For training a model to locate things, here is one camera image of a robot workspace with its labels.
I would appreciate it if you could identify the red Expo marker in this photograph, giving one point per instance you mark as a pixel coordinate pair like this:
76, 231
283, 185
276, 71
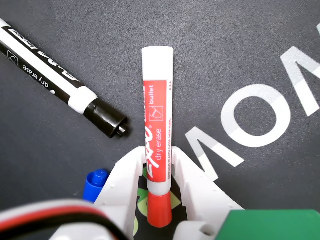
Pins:
157, 112

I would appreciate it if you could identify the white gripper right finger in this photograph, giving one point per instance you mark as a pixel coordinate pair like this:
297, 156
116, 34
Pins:
197, 190

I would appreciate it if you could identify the dark grey printed mat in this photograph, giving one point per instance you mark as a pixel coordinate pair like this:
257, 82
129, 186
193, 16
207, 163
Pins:
225, 50

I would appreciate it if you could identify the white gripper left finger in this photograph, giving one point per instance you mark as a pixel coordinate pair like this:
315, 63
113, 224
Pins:
120, 180

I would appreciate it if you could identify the black Expo marker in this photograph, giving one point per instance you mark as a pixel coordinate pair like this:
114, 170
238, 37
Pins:
50, 80

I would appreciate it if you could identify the blue Expo marker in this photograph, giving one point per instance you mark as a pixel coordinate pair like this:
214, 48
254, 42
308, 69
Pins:
95, 185

